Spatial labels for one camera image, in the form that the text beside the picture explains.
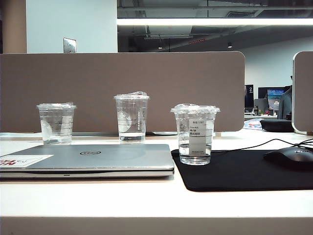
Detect clear cup with white label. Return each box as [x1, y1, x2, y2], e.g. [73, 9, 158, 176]
[170, 103, 222, 165]

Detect tall clear Starbucks cup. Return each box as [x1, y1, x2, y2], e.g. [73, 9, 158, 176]
[113, 91, 150, 144]

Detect grey Dell laptop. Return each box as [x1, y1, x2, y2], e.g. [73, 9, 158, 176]
[0, 143, 175, 179]

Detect short clear cup black lines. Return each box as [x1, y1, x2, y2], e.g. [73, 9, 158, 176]
[36, 102, 77, 145]

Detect wide brown desk divider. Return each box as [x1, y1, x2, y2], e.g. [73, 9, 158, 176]
[0, 51, 246, 138]

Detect black mouse pad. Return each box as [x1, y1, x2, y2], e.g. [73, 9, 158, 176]
[170, 148, 313, 192]

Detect black sign with white numeral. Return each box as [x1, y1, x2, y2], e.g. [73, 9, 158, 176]
[244, 84, 254, 108]

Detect colourful printed paper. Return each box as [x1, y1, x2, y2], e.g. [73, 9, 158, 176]
[244, 118, 264, 130]

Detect long linear ceiling light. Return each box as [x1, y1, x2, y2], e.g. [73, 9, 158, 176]
[116, 18, 313, 26]

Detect monitor with blue picture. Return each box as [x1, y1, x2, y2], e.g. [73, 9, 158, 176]
[266, 88, 286, 111]

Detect black round pouch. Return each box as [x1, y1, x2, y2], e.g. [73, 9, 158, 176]
[259, 118, 294, 133]

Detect person in grey jacket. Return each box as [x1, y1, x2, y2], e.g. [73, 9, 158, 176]
[277, 74, 293, 120]

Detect black computer mouse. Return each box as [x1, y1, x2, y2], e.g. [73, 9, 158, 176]
[263, 146, 313, 169]

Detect brown divider with white rim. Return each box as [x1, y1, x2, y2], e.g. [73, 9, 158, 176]
[291, 50, 313, 136]

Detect pale blue paper sheet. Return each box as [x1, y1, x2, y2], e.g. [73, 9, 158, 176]
[0, 131, 41, 138]

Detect metal wall plate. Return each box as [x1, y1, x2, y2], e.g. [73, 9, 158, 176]
[63, 37, 77, 53]

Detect black mouse cable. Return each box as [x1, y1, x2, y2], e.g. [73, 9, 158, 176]
[211, 138, 313, 154]

